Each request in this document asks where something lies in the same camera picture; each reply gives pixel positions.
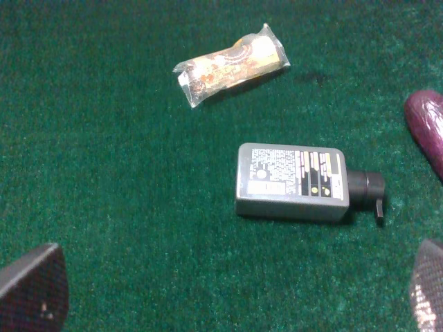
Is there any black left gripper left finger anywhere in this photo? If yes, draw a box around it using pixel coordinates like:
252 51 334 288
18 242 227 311
1 243 69 331

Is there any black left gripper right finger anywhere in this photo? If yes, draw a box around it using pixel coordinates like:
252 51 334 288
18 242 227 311
409 239 442 331

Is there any grey pump bottle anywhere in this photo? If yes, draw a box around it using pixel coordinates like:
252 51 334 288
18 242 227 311
235 142 385 223

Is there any green velvet table cloth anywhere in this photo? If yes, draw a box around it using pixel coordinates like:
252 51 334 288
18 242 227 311
1 1 442 331

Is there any purple white eggplant toy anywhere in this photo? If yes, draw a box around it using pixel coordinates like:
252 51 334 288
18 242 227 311
404 89 442 181

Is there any clear wrapped snack bar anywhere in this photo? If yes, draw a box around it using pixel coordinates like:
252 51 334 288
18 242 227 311
172 24 291 108

